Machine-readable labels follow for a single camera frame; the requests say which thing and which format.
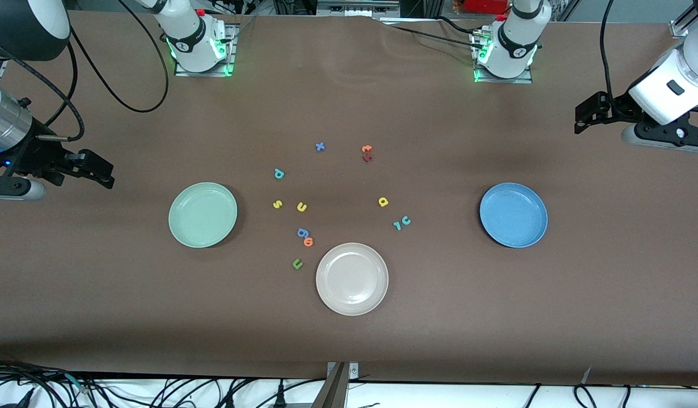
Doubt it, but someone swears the green plate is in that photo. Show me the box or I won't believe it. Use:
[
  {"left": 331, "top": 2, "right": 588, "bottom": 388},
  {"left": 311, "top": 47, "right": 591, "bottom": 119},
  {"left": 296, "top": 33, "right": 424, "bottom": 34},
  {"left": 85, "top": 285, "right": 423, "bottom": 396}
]
[{"left": 168, "top": 182, "right": 238, "bottom": 249}]

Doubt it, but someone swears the blue plate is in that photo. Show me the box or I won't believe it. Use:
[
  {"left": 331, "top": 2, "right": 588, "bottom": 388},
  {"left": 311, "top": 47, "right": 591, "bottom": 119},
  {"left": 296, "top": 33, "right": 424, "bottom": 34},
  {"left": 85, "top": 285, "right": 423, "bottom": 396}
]
[{"left": 479, "top": 182, "right": 549, "bottom": 249}]

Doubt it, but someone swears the red box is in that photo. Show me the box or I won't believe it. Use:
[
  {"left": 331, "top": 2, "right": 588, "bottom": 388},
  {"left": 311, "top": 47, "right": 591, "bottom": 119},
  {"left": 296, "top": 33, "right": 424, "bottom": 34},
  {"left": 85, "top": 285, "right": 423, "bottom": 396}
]
[{"left": 465, "top": 0, "right": 508, "bottom": 15}]

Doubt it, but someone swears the brown table cover sheet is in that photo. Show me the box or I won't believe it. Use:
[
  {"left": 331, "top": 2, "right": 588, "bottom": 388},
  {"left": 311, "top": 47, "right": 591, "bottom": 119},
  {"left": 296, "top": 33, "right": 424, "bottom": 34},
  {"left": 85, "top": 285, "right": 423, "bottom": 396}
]
[{"left": 0, "top": 10, "right": 698, "bottom": 386}]

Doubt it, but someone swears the grey equipment box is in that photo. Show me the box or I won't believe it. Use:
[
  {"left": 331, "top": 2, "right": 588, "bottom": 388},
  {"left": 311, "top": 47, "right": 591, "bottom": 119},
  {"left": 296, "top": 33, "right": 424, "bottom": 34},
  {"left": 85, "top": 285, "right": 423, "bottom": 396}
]
[{"left": 318, "top": 0, "right": 400, "bottom": 18}]

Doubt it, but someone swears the beige plate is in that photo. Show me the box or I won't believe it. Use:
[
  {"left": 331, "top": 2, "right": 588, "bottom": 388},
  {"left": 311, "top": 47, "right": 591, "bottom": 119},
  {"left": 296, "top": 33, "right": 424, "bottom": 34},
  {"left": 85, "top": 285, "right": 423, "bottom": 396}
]
[{"left": 315, "top": 243, "right": 390, "bottom": 316}]

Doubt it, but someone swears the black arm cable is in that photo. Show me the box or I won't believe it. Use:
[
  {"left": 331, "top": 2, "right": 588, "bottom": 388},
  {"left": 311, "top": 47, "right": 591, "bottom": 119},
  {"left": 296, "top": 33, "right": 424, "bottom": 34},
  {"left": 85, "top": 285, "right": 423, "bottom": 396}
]
[
  {"left": 600, "top": 0, "right": 633, "bottom": 108},
  {"left": 0, "top": 0, "right": 170, "bottom": 143}
]

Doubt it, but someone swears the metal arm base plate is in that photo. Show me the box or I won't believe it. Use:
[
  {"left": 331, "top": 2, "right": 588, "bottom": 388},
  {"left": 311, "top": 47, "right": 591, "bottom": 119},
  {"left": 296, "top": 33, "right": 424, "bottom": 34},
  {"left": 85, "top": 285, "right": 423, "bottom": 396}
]
[
  {"left": 175, "top": 23, "right": 237, "bottom": 77},
  {"left": 471, "top": 28, "right": 534, "bottom": 84}
]

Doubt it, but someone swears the aluminium frame profile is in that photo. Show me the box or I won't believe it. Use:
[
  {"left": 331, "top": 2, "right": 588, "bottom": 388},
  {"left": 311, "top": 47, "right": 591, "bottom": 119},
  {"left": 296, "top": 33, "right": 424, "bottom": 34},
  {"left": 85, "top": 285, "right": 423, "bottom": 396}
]
[{"left": 669, "top": 0, "right": 698, "bottom": 39}]

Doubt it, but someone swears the black base cable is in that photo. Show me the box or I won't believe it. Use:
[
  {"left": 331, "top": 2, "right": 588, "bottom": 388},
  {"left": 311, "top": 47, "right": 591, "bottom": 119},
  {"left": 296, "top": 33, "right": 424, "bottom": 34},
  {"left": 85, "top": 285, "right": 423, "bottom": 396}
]
[
  {"left": 437, "top": 16, "right": 485, "bottom": 36},
  {"left": 383, "top": 24, "right": 488, "bottom": 50}
]

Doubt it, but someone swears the thick black cable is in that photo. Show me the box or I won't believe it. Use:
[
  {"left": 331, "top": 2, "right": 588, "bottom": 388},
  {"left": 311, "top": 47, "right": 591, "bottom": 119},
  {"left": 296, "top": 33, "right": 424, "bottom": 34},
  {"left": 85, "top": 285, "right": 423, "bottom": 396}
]
[{"left": 0, "top": 358, "right": 97, "bottom": 397}]

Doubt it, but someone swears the looped black cable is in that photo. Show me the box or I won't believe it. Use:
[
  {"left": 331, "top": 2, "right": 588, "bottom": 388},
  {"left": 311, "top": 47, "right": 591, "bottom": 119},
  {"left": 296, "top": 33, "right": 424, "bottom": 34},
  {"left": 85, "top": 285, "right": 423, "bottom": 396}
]
[{"left": 573, "top": 384, "right": 599, "bottom": 408}]

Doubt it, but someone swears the grey aluminium post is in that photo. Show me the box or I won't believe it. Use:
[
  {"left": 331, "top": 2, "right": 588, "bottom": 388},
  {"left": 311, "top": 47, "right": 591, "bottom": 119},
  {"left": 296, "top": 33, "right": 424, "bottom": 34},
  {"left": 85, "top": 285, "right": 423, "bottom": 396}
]
[{"left": 312, "top": 362, "right": 359, "bottom": 408}]

